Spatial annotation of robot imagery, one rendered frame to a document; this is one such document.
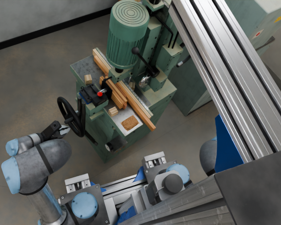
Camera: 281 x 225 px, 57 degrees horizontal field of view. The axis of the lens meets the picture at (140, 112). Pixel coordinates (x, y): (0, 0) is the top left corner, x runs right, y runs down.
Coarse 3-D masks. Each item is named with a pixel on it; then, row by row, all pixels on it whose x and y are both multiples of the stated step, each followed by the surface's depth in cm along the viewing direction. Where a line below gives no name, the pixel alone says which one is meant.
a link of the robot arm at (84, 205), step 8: (72, 200) 119; (80, 200) 119; (88, 200) 120; (96, 200) 125; (72, 208) 116; (80, 208) 117; (88, 208) 118; (96, 208) 123; (72, 216) 116; (80, 216) 117; (88, 216) 117
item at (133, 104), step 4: (96, 56) 170; (96, 60) 169; (100, 60) 169; (100, 64) 168; (100, 68) 171; (104, 68) 167; (104, 72) 169; (128, 96) 161; (128, 100) 162; (132, 100) 160; (132, 104) 160; (136, 104) 160; (136, 108) 158; (136, 112) 161; (140, 112) 158; (140, 116) 159; (144, 116) 157; (144, 120) 158; (148, 120) 156; (148, 124) 157; (152, 124) 156; (152, 128) 155
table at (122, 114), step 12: (84, 60) 172; (72, 72) 171; (84, 72) 167; (96, 72) 169; (84, 84) 164; (96, 84) 165; (108, 108) 159; (132, 108) 162; (120, 120) 157; (120, 132) 156; (132, 132) 158
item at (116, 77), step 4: (112, 68) 152; (132, 68) 155; (108, 72) 154; (112, 72) 151; (116, 72) 152; (124, 72) 153; (128, 72) 156; (108, 76) 157; (112, 76) 152; (116, 76) 150; (120, 76) 153; (124, 76) 157; (112, 80) 155; (116, 80) 154; (120, 80) 157
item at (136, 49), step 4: (132, 48) 113; (136, 48) 113; (132, 52) 113; (136, 52) 113; (140, 56) 121; (144, 60) 128; (148, 64) 135; (152, 68) 148; (156, 68) 149; (148, 72) 150; (152, 72) 148; (156, 72) 148; (152, 76) 149; (156, 76) 153
